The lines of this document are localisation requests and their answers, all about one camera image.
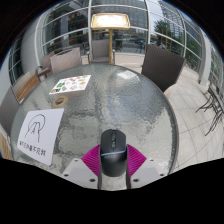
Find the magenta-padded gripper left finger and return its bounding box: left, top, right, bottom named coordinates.
left=61, top=144, right=102, bottom=190

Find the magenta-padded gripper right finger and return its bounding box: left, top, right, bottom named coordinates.
left=126, top=144, right=167, bottom=190

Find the black computer mouse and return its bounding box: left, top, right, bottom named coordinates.
left=99, top=129, right=129, bottom=178

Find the white printed mouse pad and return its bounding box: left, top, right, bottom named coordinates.
left=16, top=107, right=65, bottom=167

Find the round gold table marker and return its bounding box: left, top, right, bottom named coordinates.
left=51, top=95, right=69, bottom=109

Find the colourful laminated menu card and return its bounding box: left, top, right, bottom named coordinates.
left=49, top=74, right=92, bottom=95

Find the wooden slatted bench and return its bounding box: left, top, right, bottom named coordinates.
left=0, top=133, right=14, bottom=160
left=13, top=73, right=41, bottom=103

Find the dark metal chairs group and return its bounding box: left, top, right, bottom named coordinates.
left=196, top=84, right=224, bottom=136

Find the gold menu board stand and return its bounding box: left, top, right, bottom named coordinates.
left=90, top=13, right=132, bottom=65

